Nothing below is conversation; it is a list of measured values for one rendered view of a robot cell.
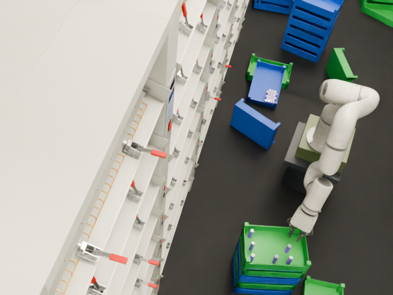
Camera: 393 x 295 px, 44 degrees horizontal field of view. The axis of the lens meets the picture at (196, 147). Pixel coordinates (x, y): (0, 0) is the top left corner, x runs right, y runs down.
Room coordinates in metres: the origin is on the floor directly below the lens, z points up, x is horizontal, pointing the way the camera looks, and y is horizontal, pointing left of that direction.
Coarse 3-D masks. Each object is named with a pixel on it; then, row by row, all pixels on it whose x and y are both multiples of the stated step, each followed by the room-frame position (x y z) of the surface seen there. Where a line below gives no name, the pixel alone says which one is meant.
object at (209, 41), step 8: (208, 40) 1.53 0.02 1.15; (208, 48) 1.52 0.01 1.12; (200, 56) 1.45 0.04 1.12; (200, 64) 1.41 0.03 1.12; (192, 72) 1.36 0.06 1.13; (200, 72) 1.36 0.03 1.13; (192, 80) 1.32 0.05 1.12; (192, 88) 1.28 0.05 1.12; (184, 96) 1.23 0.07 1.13; (192, 96) 1.24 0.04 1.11; (184, 104) 1.19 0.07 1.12; (176, 112) 1.14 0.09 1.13; (184, 112) 1.16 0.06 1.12; (176, 120) 1.10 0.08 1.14; (176, 128) 1.08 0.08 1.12; (176, 136) 1.04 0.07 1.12
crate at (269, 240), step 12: (252, 228) 1.16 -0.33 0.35; (264, 228) 1.16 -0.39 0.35; (276, 228) 1.17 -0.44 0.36; (288, 228) 1.17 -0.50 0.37; (252, 240) 1.11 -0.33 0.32; (264, 240) 1.12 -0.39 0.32; (276, 240) 1.13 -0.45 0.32; (288, 240) 1.13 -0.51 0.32; (252, 252) 1.04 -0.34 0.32; (264, 252) 1.05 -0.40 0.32; (276, 252) 1.06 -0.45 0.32; (288, 252) 1.07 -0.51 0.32; (300, 252) 1.08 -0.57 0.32; (252, 264) 0.96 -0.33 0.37; (264, 264) 0.97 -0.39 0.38; (276, 264) 1.00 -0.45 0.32; (300, 264) 1.02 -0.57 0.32
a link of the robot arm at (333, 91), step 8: (328, 80) 1.78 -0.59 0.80; (336, 80) 1.52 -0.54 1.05; (320, 88) 1.77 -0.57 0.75; (328, 88) 1.49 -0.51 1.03; (336, 88) 1.48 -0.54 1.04; (344, 88) 1.48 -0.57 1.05; (352, 88) 1.48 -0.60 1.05; (360, 88) 1.48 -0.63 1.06; (320, 96) 1.73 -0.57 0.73; (328, 96) 1.46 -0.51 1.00; (336, 96) 1.46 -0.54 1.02; (344, 96) 1.45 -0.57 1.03; (352, 96) 1.45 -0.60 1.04; (344, 104) 1.44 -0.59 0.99
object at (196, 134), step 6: (198, 132) 1.52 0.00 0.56; (192, 138) 1.52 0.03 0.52; (192, 144) 1.48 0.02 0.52; (192, 150) 1.45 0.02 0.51; (186, 156) 1.37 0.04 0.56; (186, 162) 1.36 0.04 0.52; (186, 168) 1.33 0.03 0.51; (180, 174) 1.29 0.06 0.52; (180, 180) 1.26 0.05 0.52; (180, 186) 1.23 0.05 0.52; (174, 192) 1.19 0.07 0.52; (174, 198) 1.16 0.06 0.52; (174, 204) 1.11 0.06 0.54; (168, 210) 1.09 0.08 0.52; (168, 222) 1.03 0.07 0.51
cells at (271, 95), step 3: (270, 90) 2.37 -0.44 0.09; (273, 90) 2.37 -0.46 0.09; (267, 93) 2.35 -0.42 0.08; (270, 93) 2.35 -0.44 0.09; (273, 93) 2.35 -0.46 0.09; (276, 93) 2.35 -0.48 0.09; (267, 96) 2.32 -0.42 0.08; (270, 96) 2.33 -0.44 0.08; (273, 96) 2.33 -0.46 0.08; (276, 96) 2.34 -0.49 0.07; (264, 99) 2.34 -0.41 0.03; (267, 99) 2.30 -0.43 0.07; (270, 99) 2.30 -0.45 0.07; (273, 99) 2.31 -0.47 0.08; (267, 102) 2.29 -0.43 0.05; (270, 102) 2.28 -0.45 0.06; (273, 102) 2.28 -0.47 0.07
